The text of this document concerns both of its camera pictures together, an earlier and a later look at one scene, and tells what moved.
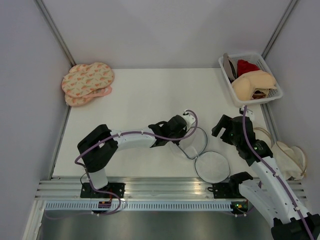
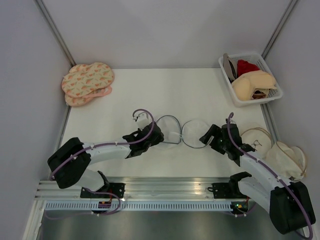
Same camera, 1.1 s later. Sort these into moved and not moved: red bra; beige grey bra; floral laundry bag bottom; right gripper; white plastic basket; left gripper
Moved: left gripper; right gripper
Not moved: white plastic basket; beige grey bra; red bra; floral laundry bag bottom
